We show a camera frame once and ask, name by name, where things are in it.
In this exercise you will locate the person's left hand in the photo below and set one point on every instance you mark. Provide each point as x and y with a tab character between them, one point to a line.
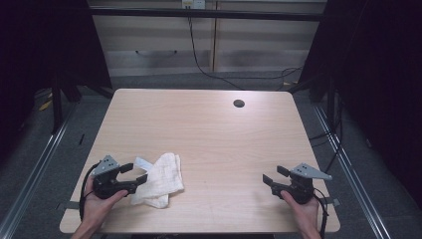
96	209

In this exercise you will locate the black horizontal bar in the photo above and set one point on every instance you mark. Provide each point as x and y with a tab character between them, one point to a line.
232	15

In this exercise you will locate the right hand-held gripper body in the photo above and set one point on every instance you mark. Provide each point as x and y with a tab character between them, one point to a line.
302	186

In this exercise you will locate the white power outlet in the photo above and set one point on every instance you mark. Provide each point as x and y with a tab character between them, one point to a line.
194	4

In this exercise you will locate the grey table bracket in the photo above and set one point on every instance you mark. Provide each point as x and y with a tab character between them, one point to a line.
68	205
331	201

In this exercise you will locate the metal floor rail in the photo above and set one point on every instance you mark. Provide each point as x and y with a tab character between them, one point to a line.
33	179
351	172

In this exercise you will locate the person's right hand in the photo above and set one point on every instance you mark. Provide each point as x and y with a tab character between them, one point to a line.
307	215

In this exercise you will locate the black metal stand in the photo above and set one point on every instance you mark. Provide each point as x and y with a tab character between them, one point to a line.
57	106

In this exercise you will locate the yellow tape strip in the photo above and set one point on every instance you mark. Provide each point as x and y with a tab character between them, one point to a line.
45	105

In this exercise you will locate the white cloth with pink print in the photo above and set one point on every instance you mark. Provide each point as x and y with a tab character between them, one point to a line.
162	181

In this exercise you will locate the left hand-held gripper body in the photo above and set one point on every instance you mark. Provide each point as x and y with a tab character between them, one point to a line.
106	184

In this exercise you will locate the black curtain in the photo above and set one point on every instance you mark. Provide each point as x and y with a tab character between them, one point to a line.
40	43
381	83

